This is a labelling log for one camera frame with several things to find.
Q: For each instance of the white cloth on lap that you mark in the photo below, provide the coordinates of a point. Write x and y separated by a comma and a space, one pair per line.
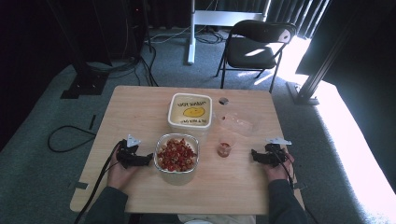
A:
218, 219

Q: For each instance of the red and beige cereal rings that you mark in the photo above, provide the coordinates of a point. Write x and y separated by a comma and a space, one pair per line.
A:
176, 155

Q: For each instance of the person's left hand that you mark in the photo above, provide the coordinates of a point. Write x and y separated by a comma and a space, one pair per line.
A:
119, 173

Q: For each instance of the black stand with base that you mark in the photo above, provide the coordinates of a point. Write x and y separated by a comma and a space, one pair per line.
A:
84, 81

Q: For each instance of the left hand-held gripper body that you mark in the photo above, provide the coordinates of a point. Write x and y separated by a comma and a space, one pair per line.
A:
130, 153

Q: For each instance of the white desk frame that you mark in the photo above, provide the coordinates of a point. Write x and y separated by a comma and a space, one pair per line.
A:
218, 17

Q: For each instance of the dark pleated curtain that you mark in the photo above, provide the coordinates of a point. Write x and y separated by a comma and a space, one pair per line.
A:
299, 15

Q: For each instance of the small dark cap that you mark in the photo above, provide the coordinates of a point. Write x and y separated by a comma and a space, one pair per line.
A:
223, 100

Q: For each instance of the black folding chair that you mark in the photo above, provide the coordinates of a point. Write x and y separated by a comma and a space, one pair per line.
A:
252, 53

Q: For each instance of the aluminium frame post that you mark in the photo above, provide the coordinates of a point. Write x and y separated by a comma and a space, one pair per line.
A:
314, 77

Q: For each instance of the person's right hand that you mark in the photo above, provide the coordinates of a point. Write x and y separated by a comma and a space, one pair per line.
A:
278, 173

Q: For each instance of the black tape strip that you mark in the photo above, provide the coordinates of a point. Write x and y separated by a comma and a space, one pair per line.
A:
92, 122

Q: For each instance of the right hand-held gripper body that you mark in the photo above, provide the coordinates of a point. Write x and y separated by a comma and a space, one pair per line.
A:
274, 154

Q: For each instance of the grey tape piece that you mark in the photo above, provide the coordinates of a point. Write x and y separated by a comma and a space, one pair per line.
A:
300, 186
81, 185

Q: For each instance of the small clear plastic cup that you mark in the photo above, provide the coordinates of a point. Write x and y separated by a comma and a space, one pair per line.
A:
224, 150

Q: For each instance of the clear plastic lid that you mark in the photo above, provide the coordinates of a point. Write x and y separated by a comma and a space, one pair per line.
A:
236, 123

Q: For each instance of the clear glass food container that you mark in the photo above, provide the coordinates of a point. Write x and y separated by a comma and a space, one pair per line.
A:
176, 177

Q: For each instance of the white box with yellow print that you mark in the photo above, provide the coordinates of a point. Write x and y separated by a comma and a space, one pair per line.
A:
190, 112

